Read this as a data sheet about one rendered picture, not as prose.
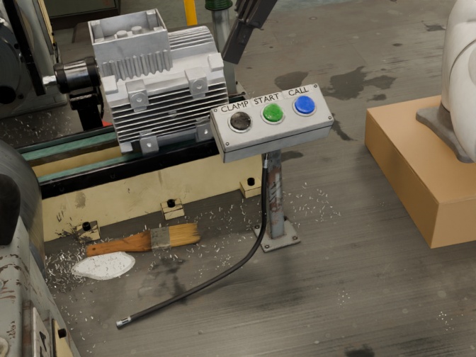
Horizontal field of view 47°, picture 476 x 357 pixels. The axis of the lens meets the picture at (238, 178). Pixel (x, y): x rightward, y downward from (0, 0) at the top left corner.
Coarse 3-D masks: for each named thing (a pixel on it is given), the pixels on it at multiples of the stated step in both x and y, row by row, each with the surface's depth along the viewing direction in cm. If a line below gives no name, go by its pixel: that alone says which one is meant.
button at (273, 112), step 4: (268, 104) 80; (272, 104) 80; (276, 104) 80; (264, 108) 80; (268, 108) 80; (272, 108) 80; (276, 108) 80; (280, 108) 80; (264, 112) 80; (268, 112) 79; (272, 112) 79; (276, 112) 80; (280, 112) 80; (264, 116) 79; (268, 116) 79; (272, 116) 79; (276, 116) 79; (280, 116) 79; (268, 120) 79; (272, 120) 79; (276, 120) 79
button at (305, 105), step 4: (300, 96) 81; (304, 96) 81; (308, 96) 81; (296, 100) 81; (300, 100) 81; (304, 100) 81; (308, 100) 81; (312, 100) 81; (296, 104) 80; (300, 104) 80; (304, 104) 80; (308, 104) 80; (312, 104) 80; (296, 108) 80; (300, 108) 80; (304, 108) 80; (308, 108) 80; (312, 108) 80; (300, 112) 80; (304, 112) 80; (308, 112) 80
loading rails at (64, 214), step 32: (96, 128) 107; (32, 160) 103; (64, 160) 105; (96, 160) 107; (128, 160) 98; (160, 160) 99; (192, 160) 101; (256, 160) 106; (64, 192) 97; (96, 192) 99; (128, 192) 101; (160, 192) 103; (192, 192) 106; (224, 192) 108; (256, 192) 106; (64, 224) 101; (96, 224) 102
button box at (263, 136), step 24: (264, 96) 81; (288, 96) 82; (312, 96) 82; (216, 120) 79; (264, 120) 79; (288, 120) 80; (312, 120) 80; (240, 144) 78; (264, 144) 80; (288, 144) 83
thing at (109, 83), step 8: (208, 56) 91; (216, 56) 91; (208, 64) 93; (216, 64) 91; (104, 80) 88; (112, 80) 88; (104, 88) 88; (112, 88) 88; (120, 144) 96; (128, 144) 96; (128, 152) 97
